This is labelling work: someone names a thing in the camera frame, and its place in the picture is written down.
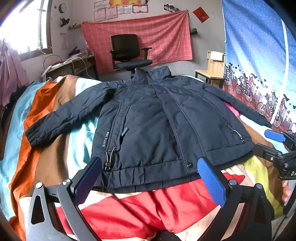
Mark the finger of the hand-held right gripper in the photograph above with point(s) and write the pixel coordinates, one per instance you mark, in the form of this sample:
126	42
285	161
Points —
266	150
274	135

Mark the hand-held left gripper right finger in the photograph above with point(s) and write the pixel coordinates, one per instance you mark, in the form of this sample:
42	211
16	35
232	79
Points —
211	183

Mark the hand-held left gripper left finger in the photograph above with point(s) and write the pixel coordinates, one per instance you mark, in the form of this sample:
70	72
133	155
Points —
89	178

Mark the dark navy padded jacket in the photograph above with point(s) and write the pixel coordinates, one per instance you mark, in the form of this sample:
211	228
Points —
150	120

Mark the person's right hand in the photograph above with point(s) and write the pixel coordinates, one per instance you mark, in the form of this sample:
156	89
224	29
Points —
285	192

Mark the colourful striped bed cover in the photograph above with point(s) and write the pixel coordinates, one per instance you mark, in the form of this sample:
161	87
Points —
57	148

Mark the wooden chair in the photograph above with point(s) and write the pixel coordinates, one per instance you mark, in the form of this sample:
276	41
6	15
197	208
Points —
216	69

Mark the blue printed curtain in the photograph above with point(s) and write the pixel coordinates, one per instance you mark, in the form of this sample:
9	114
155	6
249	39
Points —
252	46

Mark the white paper on chair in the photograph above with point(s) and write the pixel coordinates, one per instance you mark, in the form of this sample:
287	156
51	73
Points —
216	56

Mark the dark cloth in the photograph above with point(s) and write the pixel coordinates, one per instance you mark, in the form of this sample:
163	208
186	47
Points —
16	97

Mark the wooden desk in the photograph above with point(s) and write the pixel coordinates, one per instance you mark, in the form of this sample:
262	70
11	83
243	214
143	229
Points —
69	67

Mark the red cloth on desk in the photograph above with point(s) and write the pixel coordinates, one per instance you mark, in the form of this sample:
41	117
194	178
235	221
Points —
57	63

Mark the stack of books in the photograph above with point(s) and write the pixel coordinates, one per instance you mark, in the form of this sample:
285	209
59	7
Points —
77	52

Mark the pink hanging cloth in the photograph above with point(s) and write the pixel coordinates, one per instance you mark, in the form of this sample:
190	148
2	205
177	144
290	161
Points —
11	69

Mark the black office chair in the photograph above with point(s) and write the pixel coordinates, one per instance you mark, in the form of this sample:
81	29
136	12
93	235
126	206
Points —
124	46

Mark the window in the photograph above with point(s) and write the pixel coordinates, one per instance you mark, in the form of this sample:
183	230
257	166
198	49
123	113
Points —
25	25

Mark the green wall holder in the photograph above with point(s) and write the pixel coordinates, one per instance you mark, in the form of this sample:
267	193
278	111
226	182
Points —
193	31

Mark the white wall paper sheet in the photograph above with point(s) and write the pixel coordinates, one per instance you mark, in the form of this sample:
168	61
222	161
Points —
63	41

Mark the red paper wall decoration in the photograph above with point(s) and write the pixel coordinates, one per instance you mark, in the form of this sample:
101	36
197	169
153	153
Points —
200	14

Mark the red checked wall cloth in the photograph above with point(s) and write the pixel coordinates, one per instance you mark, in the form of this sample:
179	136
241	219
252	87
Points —
161	34

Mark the small wall shelf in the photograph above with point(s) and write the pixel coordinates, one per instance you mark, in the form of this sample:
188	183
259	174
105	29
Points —
74	26

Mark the black wall fan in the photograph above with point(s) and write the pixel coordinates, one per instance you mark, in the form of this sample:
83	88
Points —
64	22

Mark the wall photos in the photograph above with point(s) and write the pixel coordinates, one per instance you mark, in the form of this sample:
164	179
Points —
171	8

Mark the group of wall certificates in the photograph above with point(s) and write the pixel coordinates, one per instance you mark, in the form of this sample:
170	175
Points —
111	12

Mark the round wall clock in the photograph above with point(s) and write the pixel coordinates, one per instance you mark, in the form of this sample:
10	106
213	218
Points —
62	8

